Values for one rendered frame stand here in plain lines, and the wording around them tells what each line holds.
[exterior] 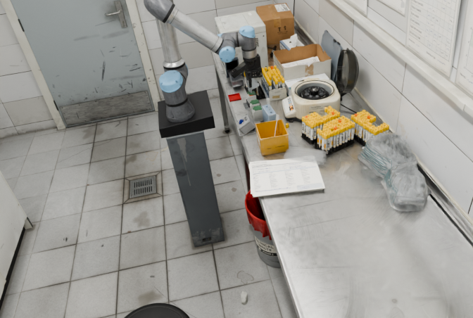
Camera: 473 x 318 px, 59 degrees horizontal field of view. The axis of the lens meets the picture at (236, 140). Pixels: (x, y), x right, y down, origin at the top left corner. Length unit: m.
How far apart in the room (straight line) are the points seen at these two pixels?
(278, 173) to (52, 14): 2.60
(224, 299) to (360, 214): 1.11
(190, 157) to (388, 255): 1.17
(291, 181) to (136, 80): 2.51
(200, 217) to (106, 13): 2.00
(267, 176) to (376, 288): 0.65
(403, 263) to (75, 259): 2.10
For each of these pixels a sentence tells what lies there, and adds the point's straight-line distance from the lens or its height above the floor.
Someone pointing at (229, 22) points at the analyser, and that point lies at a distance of 2.64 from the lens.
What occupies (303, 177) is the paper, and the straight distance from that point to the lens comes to 1.80.
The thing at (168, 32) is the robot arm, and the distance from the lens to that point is 2.12.
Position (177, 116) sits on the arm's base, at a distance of 2.14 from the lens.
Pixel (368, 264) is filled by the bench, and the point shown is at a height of 0.87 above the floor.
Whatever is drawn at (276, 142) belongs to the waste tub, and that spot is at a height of 0.94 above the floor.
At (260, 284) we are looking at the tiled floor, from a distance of 2.54.
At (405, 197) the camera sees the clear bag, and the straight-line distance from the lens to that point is 1.70.
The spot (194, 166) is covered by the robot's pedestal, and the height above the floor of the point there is 0.66.
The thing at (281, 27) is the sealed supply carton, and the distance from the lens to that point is 2.99.
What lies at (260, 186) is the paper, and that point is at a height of 0.89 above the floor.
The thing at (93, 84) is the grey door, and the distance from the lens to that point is 4.06.
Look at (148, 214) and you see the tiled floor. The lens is 3.06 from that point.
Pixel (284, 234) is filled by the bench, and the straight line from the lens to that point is 1.60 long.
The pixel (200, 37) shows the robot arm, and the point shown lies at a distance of 1.97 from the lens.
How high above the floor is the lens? 2.09
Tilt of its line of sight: 36 degrees down
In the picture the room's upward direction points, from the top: 8 degrees counter-clockwise
